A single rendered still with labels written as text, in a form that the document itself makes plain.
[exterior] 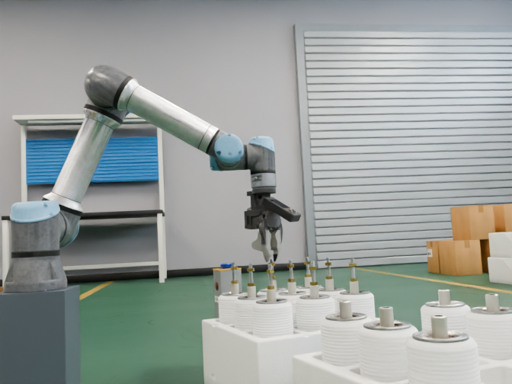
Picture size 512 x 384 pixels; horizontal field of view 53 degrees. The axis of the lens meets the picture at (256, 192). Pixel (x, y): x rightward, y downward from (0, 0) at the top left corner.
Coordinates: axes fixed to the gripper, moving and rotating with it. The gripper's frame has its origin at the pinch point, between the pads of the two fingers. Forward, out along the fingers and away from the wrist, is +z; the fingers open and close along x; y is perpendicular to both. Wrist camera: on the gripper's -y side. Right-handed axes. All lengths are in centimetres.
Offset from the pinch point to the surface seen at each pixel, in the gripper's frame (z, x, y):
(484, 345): 15, 26, -63
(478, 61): -224, -589, 73
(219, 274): 4.9, 2.5, 18.9
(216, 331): 18.1, 19.6, 5.3
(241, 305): 10.9, 20.6, -4.2
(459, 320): 12, 19, -57
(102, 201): -58, -252, 423
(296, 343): 18.2, 23.6, -22.2
